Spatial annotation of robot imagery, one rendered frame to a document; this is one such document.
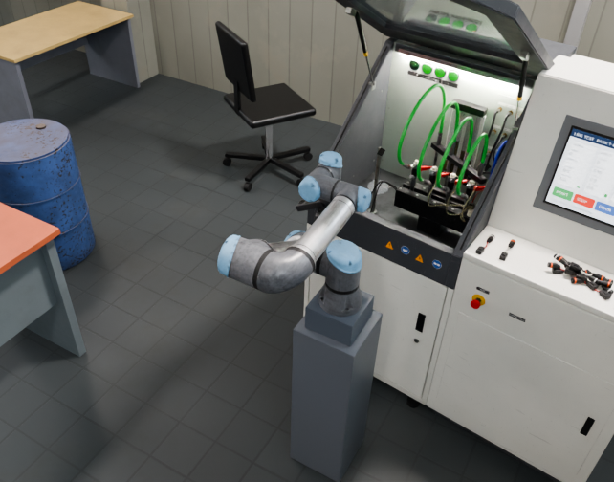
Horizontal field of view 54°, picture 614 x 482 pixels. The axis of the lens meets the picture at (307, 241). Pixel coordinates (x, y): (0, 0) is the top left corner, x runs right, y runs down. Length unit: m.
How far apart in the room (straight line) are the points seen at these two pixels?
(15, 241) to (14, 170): 0.73
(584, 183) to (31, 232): 2.18
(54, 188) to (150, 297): 0.78
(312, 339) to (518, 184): 0.95
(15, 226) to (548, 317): 2.16
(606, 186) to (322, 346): 1.12
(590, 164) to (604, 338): 0.59
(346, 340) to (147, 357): 1.37
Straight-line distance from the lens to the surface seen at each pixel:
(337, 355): 2.11
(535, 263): 2.31
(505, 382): 2.58
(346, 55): 4.90
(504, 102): 2.58
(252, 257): 1.60
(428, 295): 2.47
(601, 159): 2.29
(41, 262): 2.88
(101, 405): 3.05
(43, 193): 3.49
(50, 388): 3.19
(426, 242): 2.33
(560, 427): 2.64
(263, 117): 4.03
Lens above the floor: 2.36
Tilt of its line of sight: 38 degrees down
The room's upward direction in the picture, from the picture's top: 2 degrees clockwise
